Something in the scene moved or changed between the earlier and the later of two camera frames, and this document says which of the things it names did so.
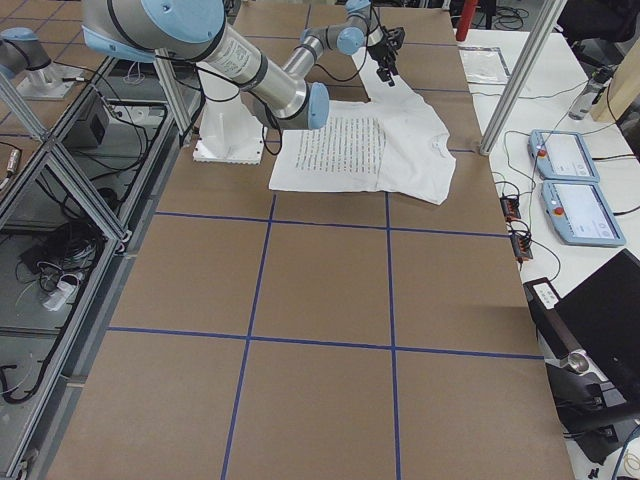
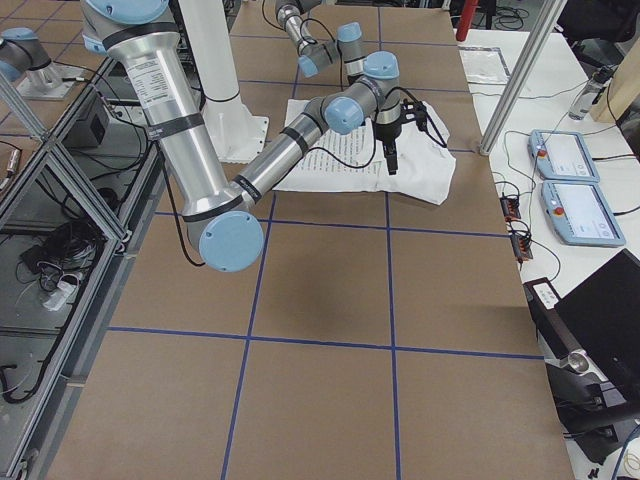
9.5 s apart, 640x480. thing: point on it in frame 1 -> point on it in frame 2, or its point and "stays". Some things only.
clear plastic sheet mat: x=484 y=65 stays
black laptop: x=602 y=316 stays
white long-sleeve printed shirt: x=393 y=144 stays
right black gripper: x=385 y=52 -> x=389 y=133
